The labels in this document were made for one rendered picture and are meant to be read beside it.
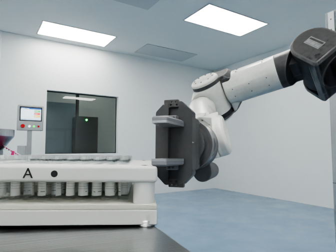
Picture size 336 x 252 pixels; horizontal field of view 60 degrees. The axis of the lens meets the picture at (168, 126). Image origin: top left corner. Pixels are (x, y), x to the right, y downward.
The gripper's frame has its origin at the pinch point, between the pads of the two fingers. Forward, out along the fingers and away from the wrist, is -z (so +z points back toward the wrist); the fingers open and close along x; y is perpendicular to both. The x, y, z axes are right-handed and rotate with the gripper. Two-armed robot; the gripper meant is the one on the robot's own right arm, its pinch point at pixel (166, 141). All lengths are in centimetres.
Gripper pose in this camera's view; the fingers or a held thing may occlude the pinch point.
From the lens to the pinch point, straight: 38.8
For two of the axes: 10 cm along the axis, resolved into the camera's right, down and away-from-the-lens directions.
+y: -9.5, 0.2, 3.1
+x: -0.1, 10.0, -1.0
